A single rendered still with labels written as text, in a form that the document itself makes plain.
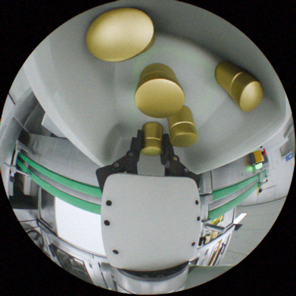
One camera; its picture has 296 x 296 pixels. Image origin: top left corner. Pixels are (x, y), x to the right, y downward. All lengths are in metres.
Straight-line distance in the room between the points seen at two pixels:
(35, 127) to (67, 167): 0.51
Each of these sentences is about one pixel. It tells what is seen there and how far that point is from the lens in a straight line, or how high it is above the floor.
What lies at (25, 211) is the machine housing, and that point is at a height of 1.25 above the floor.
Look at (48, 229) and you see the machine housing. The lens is 0.84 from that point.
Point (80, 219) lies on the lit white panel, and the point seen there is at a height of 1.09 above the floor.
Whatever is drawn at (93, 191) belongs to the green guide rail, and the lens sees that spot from 0.28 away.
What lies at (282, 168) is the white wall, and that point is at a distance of 6.15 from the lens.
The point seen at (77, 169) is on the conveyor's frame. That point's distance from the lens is 0.29.
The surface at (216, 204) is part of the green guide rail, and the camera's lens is 0.28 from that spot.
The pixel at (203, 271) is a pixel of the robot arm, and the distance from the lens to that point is 0.19.
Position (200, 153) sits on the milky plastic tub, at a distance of 0.16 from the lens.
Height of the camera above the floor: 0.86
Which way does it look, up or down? 26 degrees down
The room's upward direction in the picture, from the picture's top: 176 degrees counter-clockwise
